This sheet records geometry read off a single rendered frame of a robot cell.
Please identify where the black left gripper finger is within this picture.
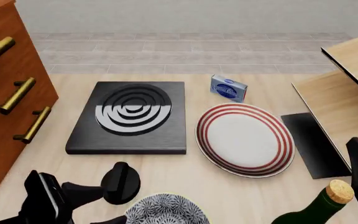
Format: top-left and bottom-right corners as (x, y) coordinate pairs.
(103, 215), (127, 224)
(62, 181), (106, 210)

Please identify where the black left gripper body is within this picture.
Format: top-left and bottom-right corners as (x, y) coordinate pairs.
(0, 198), (74, 224)

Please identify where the round black stove knob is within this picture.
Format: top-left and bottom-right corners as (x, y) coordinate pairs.
(100, 161), (142, 205)

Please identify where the black and white patterned bowl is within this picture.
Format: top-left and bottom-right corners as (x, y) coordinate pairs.
(124, 192), (211, 224)

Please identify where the flat black stove plate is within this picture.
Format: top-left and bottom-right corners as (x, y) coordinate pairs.
(65, 80), (188, 156)

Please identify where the green bottle with cork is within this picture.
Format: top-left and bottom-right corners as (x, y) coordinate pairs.
(270, 179), (356, 224)

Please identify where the pale wooden rack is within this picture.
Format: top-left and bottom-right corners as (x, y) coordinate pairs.
(280, 31), (358, 180)

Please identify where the wooden cabinet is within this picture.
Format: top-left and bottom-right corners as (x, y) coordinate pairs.
(0, 0), (59, 197)

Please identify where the white plate with red rings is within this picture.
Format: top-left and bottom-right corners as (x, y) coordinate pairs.
(195, 103), (296, 179)

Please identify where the blue printed food box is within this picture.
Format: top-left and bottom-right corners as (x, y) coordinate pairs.
(210, 74), (249, 104)

